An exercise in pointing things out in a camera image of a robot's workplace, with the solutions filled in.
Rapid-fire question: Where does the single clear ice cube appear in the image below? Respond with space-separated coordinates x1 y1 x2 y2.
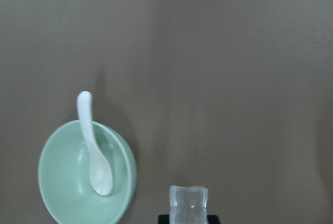
169 185 208 224

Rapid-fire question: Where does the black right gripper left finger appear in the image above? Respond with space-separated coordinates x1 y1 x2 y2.
158 215 170 224

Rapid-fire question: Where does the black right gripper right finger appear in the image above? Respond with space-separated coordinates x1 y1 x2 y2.
207 215 221 224

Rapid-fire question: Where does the mint green bowl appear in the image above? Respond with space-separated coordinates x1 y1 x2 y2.
38 120 137 223

